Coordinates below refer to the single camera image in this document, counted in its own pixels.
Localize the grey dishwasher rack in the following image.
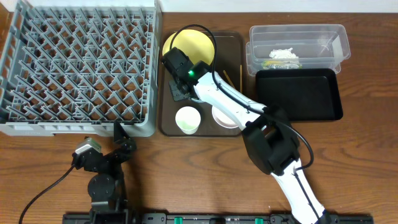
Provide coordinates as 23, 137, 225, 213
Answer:
1, 1, 162, 137

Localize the dark brown serving tray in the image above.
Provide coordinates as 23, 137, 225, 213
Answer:
159, 31, 247, 138

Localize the white green cup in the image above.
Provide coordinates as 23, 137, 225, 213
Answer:
175, 106, 201, 135

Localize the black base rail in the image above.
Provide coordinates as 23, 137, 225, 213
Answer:
62, 212, 374, 224

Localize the clear plastic bin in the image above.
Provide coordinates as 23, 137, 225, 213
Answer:
246, 24, 351, 77

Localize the left wooden chopstick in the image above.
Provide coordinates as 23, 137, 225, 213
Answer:
223, 70, 236, 89

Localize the white wrapper waste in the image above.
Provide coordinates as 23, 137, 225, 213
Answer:
269, 48, 298, 59

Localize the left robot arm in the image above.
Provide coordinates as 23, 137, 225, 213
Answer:
72, 121, 137, 224

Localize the white pink bowl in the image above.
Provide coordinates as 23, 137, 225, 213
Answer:
211, 106, 238, 129

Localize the black waste tray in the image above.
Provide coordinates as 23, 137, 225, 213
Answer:
256, 68, 343, 121

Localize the yellow plate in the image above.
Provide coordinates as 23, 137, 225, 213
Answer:
172, 29, 215, 65

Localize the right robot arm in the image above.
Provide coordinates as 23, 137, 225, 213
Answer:
162, 47, 331, 223

